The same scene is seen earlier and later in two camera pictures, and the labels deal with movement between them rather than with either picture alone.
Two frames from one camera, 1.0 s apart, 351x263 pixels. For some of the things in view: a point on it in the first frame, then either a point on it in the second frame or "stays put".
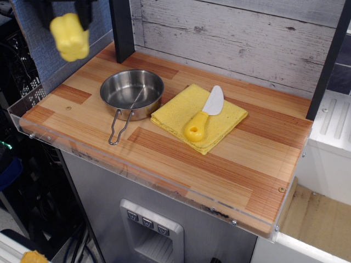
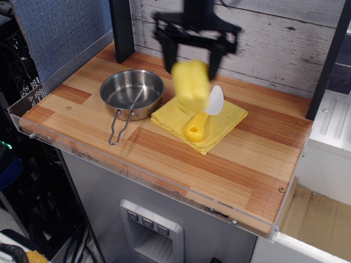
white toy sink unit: x=315 y=224 stays put
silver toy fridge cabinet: x=134 y=222 stays put
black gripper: x=83 y=8 -> x=198 y=24
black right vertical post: x=332 y=57 stays put
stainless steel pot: x=131 y=92 stays put
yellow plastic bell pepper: x=72 y=40 -> x=192 y=81
